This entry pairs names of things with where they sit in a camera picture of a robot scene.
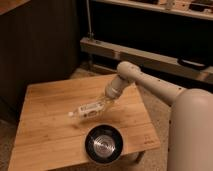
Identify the metal pole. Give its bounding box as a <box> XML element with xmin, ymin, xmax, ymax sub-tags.
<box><xmin>86</xmin><ymin>0</ymin><xmax>94</xmax><ymax>40</ymax></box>

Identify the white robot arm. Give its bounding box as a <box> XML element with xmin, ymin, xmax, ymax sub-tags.
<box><xmin>104</xmin><ymin>61</ymin><xmax>213</xmax><ymax>171</ymax></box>

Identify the low wooden shelf bench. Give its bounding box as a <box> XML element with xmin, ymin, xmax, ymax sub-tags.
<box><xmin>80</xmin><ymin>37</ymin><xmax>213</xmax><ymax>84</ymax></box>

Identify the black ceramic bowl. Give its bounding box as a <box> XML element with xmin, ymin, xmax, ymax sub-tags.
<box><xmin>85</xmin><ymin>124</ymin><xmax>123</xmax><ymax>165</ymax></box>

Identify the clear labelled plastic bottle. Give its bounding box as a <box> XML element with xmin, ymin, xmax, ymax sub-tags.
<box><xmin>68</xmin><ymin>101</ymin><xmax>108</xmax><ymax>118</ymax></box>

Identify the wooden table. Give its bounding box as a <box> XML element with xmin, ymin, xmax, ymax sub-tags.
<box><xmin>8</xmin><ymin>75</ymin><xmax>160</xmax><ymax>171</ymax></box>

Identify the upper wooden shelf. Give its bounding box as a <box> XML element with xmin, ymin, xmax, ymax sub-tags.
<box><xmin>92</xmin><ymin>0</ymin><xmax>213</xmax><ymax>21</ymax></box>

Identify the black handle on bench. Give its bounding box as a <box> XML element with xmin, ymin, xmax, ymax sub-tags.
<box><xmin>177</xmin><ymin>58</ymin><xmax>209</xmax><ymax>70</ymax></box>

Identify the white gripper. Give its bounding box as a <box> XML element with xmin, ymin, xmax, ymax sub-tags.
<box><xmin>98</xmin><ymin>75</ymin><xmax>130</xmax><ymax>109</ymax></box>

